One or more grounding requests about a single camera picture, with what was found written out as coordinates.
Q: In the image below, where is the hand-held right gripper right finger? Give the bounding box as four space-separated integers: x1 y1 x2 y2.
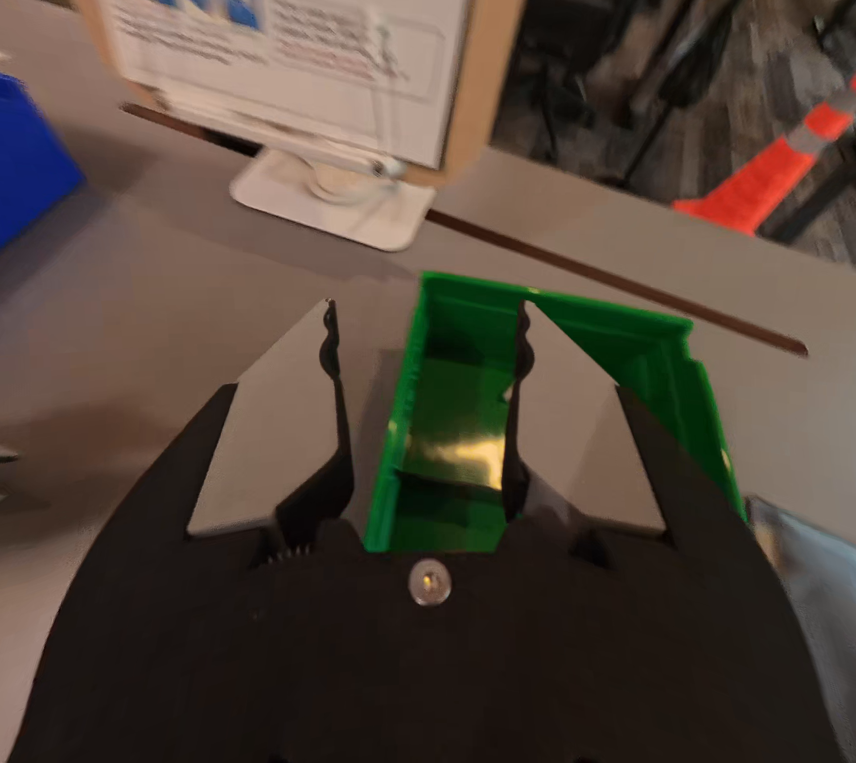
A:
500 300 671 536

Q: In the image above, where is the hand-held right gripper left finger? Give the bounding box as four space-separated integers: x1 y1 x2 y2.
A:
186 299 355 546

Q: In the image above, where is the green plastic bin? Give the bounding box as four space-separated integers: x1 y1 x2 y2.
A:
363 271 746 555

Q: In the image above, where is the blue plastic bin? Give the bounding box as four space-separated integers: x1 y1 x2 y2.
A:
0 73 86 250

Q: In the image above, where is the silver foil bag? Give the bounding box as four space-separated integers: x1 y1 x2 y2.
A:
744 494 856 650

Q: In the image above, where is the orange traffic cone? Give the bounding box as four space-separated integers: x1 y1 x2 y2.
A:
672 77 856 237

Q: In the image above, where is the printed instruction sheet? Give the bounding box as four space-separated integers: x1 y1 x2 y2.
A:
74 0 489 169

